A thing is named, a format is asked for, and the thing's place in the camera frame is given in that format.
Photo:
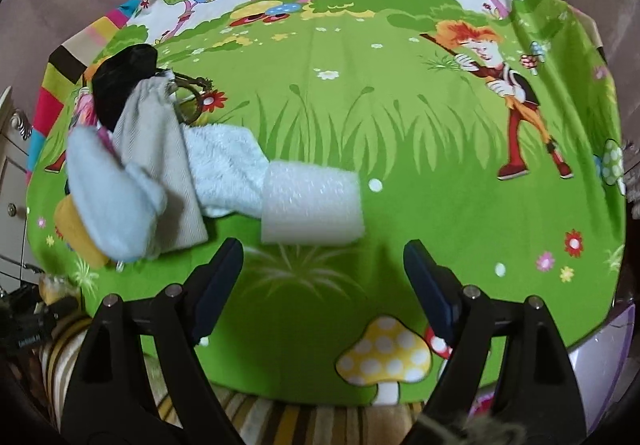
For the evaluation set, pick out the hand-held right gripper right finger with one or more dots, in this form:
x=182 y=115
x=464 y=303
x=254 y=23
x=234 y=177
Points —
x=425 y=275

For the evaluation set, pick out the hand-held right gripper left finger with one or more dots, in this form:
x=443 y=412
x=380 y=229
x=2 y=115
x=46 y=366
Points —
x=220 y=285

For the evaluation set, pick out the light blue fluffy towel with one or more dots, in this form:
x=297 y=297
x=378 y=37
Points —
x=225 y=165

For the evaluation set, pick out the white towel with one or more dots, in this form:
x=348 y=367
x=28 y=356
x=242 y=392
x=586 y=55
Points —
x=310 y=205

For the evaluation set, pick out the yellow cloth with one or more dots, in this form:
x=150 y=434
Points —
x=75 y=230

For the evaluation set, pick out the light blue fleece cloth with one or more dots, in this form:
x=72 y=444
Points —
x=100 y=185

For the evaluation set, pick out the pink printed pouch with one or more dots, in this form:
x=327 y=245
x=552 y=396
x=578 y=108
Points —
x=84 y=112

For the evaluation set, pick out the black cloth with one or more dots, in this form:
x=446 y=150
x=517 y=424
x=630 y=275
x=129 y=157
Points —
x=117 y=85

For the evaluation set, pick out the tan furry cushion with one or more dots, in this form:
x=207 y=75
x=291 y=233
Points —
x=465 y=432

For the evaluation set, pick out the printed cartoon tablecloth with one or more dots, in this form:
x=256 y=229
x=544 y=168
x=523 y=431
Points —
x=350 y=100

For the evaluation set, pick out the black device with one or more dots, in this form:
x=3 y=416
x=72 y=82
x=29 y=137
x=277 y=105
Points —
x=25 y=325

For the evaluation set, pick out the white cabinet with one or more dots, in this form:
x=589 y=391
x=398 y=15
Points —
x=12 y=185

